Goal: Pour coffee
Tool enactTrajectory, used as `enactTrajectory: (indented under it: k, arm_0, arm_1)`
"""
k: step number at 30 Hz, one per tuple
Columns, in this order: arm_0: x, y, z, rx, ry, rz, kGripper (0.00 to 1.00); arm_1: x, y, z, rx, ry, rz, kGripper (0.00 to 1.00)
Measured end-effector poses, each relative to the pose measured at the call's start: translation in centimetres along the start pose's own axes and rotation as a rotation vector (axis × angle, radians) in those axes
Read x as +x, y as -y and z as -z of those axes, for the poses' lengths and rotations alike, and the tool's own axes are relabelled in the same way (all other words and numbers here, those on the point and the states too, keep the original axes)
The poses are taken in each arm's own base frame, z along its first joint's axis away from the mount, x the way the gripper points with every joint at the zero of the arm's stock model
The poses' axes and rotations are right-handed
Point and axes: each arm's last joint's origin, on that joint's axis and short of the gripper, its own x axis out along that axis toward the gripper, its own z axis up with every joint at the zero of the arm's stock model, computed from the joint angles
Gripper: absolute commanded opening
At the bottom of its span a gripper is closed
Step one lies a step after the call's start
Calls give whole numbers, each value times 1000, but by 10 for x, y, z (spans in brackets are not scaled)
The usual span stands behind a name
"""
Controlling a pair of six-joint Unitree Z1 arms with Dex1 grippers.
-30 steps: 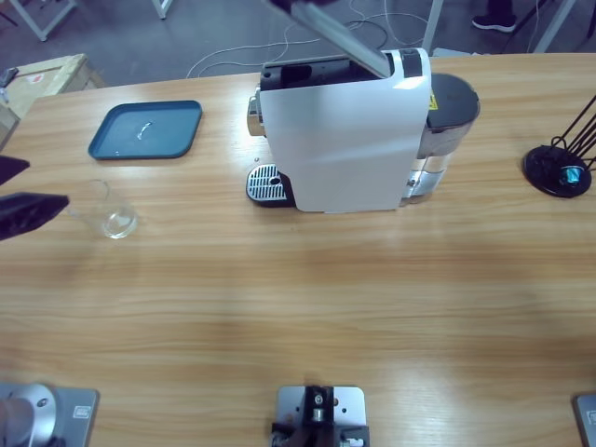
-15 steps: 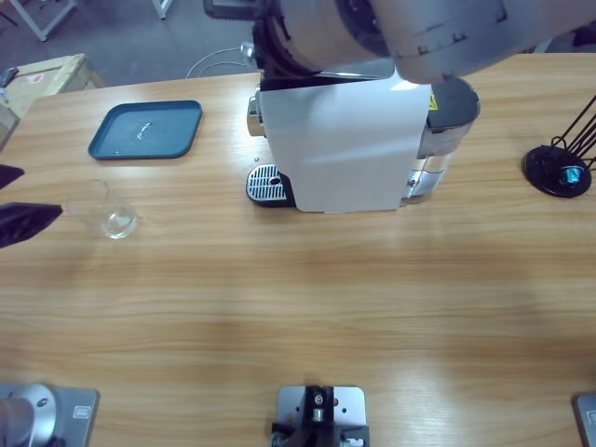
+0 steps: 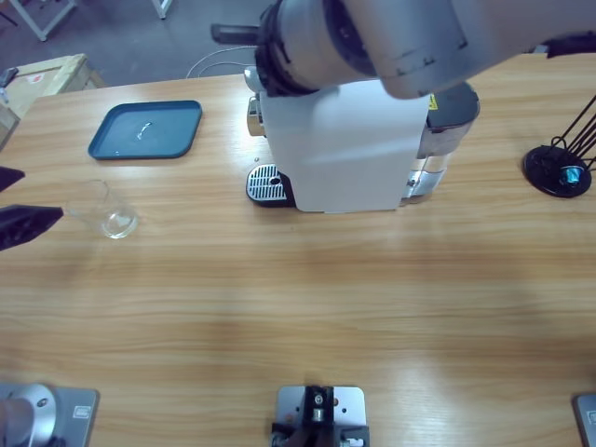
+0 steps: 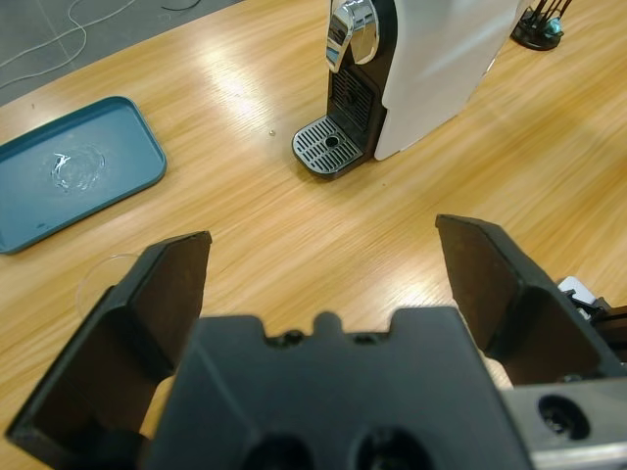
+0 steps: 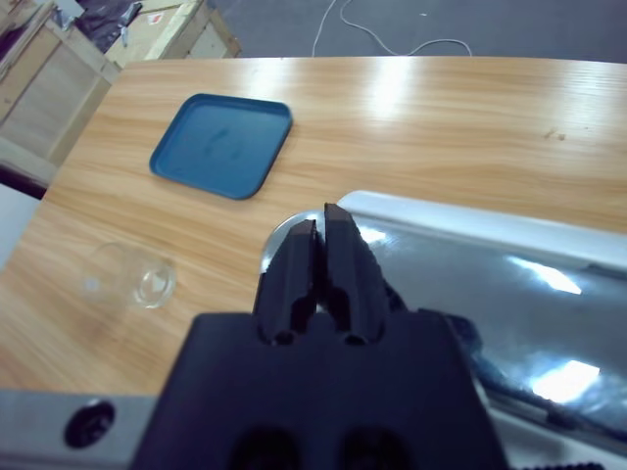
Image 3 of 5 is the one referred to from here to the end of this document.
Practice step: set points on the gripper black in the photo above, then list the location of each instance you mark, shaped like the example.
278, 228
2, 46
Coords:
272, 56

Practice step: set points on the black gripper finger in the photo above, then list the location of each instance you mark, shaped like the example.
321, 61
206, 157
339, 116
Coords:
9, 178
23, 223

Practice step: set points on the grey coffee machine lever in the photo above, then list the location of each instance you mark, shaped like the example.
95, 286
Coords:
251, 79

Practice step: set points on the clear drinking glass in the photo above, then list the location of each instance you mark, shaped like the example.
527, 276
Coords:
118, 223

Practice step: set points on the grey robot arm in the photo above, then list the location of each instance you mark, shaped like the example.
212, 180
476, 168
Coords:
419, 46
28, 410

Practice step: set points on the white capsule coffee machine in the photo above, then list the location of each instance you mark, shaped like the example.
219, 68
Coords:
344, 153

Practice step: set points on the blue coffee capsule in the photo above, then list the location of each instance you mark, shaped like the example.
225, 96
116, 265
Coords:
569, 176

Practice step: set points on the pale wooden box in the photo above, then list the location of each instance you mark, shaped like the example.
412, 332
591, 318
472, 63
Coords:
7, 121

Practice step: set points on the dark grey tool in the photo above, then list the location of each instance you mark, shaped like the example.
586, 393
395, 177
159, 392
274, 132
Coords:
8, 77

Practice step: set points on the wooden crate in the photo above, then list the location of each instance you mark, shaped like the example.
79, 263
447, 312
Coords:
56, 74

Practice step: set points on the blue plastic tray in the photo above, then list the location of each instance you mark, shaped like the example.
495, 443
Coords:
158, 130

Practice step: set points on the black drip tray metal grate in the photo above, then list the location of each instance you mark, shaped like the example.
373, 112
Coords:
265, 184

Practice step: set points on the black capsule holder with rods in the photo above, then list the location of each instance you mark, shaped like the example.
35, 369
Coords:
542, 172

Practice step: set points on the white metal table frame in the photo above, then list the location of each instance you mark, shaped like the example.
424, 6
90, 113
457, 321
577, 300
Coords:
43, 32
162, 9

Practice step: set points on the grey base plate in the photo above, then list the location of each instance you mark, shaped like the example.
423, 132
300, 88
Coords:
81, 414
586, 419

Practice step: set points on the grey camera stand dark post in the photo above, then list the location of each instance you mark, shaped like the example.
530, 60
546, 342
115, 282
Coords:
321, 410

